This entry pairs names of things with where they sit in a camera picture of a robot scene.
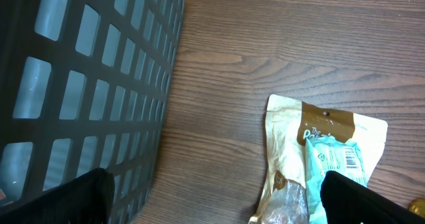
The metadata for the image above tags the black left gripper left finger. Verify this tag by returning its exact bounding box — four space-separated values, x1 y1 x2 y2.
1 168 115 224

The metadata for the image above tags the teal snack bar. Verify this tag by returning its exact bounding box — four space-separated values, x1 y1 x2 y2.
305 136 367 224

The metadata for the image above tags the dark grey plastic basket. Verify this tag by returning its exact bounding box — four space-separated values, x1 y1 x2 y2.
1 0 185 223

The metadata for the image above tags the yellow liquid bottle silver cap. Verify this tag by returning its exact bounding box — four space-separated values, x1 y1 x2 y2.
408 198 425 218

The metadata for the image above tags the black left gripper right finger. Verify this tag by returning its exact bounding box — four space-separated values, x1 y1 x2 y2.
320 171 424 224

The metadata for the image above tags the brown snack pouch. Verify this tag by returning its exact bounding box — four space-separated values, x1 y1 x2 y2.
249 94 388 223

